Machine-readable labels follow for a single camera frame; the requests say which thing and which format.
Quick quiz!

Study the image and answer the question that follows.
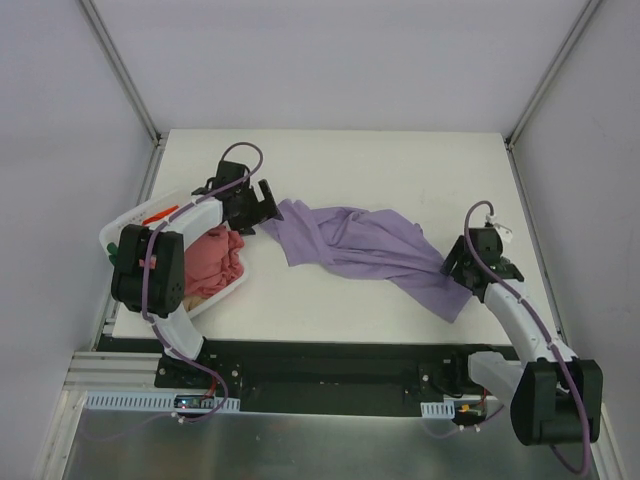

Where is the lavender purple t-shirt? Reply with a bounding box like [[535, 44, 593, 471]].
[[261, 199, 471, 323]]

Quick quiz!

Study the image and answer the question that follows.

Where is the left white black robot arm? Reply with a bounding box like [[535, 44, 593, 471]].
[[99, 160, 282, 389]]

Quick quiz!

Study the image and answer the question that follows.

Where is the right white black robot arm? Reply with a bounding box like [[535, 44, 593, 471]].
[[441, 225, 603, 446]]

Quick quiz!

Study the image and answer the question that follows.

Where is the pink t-shirt in basket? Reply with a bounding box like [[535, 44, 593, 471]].
[[185, 225, 245, 298]]

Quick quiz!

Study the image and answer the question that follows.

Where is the orange t-shirt in basket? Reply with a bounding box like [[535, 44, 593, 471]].
[[142, 205, 179, 226]]

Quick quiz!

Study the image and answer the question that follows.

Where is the white plastic laundry basket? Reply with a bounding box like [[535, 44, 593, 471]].
[[99, 182, 277, 321]]

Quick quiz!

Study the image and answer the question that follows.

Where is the green garment in basket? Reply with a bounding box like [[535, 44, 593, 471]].
[[106, 242, 118, 266]]

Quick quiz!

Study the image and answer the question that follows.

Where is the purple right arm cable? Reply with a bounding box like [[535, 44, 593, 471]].
[[424, 200, 594, 476]]

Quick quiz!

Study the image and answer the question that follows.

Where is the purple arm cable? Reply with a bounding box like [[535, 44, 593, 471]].
[[424, 200, 594, 476], [79, 141, 266, 441]]

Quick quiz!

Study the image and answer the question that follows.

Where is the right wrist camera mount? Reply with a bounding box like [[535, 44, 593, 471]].
[[484, 213, 513, 243]]

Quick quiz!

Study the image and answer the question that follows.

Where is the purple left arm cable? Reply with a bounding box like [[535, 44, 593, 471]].
[[79, 141, 266, 441]]

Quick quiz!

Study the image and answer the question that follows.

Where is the right white slotted cable duct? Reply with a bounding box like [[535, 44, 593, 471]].
[[420, 399, 456, 420]]

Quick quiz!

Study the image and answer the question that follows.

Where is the white slotted cable duct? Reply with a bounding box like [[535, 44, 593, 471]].
[[420, 399, 456, 420], [85, 392, 241, 414]]

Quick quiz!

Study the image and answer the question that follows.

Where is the aluminium extrusion rail left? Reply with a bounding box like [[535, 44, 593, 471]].
[[64, 349, 166, 391]]

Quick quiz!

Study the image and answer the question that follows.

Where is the left white slotted cable duct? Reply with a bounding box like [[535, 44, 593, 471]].
[[85, 392, 241, 414]]

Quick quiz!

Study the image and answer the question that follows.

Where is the left aluminium frame post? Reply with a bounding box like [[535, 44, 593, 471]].
[[76, 0, 162, 146]]

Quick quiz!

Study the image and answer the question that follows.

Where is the aluminium frame post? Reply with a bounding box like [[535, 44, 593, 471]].
[[504, 0, 604, 151], [76, 0, 162, 146]]

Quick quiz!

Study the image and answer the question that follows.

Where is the right aluminium frame post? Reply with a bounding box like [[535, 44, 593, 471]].
[[504, 0, 604, 151]]

